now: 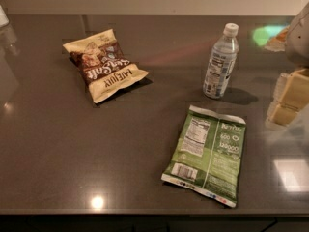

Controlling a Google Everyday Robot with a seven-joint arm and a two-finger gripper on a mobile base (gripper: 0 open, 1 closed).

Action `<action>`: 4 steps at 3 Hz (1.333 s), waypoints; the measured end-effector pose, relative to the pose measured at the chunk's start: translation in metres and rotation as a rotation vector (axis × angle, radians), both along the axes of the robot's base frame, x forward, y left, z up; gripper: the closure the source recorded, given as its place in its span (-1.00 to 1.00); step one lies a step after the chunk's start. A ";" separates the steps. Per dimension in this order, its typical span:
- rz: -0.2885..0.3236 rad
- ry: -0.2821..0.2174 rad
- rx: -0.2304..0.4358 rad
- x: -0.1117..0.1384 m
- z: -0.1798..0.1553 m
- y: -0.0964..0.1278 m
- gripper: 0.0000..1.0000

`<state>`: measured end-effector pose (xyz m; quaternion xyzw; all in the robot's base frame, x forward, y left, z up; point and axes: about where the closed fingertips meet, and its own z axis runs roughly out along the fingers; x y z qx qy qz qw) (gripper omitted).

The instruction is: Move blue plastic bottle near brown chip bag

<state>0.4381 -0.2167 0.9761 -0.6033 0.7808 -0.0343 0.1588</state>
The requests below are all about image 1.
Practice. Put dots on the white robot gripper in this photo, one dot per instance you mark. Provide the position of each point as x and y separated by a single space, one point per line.
298 38

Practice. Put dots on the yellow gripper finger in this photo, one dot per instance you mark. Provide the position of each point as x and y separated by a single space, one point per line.
281 115

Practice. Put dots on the clear blue plastic water bottle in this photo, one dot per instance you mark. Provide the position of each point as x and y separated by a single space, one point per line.
221 63

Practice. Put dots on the green chip bag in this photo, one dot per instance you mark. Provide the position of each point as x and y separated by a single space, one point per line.
207 157

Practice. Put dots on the brown chip bag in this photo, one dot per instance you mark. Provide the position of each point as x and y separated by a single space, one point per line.
103 65

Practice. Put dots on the white object at table corner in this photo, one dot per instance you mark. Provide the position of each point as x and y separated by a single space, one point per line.
3 17

